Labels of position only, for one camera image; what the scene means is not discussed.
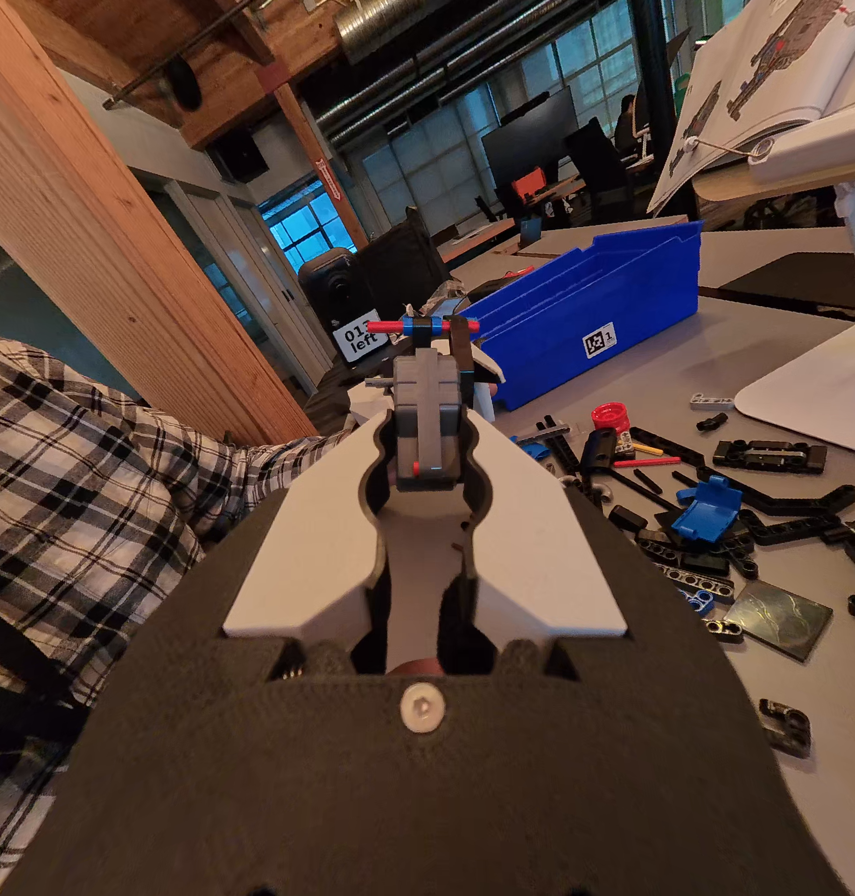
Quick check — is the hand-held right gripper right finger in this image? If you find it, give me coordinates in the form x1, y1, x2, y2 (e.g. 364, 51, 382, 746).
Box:
438, 412, 629, 676

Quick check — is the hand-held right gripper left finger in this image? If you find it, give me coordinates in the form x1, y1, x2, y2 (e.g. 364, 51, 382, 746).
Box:
222, 409, 393, 676

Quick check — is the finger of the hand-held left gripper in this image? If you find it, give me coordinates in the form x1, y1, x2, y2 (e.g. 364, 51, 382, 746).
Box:
347, 381, 395, 427
470, 342, 507, 424

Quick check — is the grey toy motor assembly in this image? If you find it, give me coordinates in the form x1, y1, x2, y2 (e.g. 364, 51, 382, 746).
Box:
364, 316, 482, 492

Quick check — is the instruction booklet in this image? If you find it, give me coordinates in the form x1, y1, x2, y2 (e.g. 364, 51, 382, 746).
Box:
646, 0, 855, 214

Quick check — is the person's left forearm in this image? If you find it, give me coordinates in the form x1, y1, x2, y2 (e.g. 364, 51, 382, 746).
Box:
189, 428, 355, 540

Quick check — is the grey desk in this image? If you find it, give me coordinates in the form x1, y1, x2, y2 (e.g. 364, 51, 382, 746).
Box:
315, 213, 855, 896

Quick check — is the large black chair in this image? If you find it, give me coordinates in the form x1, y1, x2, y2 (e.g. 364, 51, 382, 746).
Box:
357, 206, 449, 302

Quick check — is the blue plastic bin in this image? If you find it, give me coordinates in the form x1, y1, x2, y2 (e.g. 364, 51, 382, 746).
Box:
459, 220, 703, 413

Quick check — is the blue toy panel piece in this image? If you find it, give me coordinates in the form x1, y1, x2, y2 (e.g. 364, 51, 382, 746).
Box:
669, 475, 745, 543

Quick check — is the person's plaid shirt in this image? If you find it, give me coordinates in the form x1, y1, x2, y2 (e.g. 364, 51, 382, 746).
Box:
0, 332, 246, 883

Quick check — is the black flat toy plate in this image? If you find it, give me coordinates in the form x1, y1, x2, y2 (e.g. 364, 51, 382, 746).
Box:
722, 580, 834, 662

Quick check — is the black office chair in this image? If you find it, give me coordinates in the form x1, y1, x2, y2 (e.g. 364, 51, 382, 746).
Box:
564, 119, 636, 219

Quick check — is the black monitor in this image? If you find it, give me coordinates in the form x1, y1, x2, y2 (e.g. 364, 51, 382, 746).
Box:
481, 87, 579, 186

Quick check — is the pile of toy brick pieces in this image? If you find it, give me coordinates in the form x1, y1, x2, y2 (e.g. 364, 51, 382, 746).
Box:
515, 413, 855, 760

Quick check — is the white book stand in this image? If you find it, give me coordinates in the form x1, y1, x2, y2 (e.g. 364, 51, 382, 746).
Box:
734, 98, 855, 459

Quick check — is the black metal pole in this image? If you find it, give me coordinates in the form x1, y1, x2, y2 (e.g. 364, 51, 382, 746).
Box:
631, 0, 700, 224

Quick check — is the black wall speaker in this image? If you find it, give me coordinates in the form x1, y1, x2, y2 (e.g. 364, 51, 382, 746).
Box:
207, 129, 271, 184

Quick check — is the black toy chassis frame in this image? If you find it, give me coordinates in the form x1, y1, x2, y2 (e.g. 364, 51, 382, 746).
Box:
712, 439, 829, 476

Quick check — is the silver ventilation duct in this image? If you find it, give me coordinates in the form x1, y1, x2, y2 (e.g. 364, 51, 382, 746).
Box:
333, 0, 432, 65

